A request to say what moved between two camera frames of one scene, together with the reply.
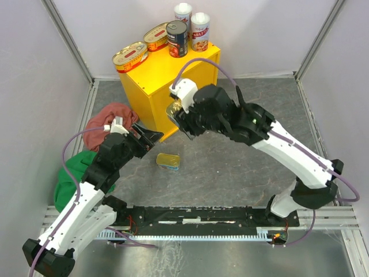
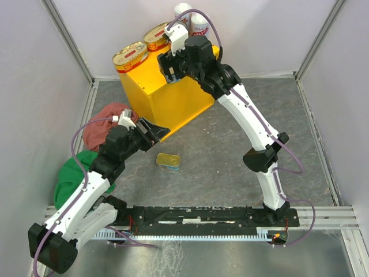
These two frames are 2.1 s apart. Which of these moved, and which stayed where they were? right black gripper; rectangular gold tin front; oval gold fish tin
Moved: rectangular gold tin front; right black gripper
Stayed: oval gold fish tin
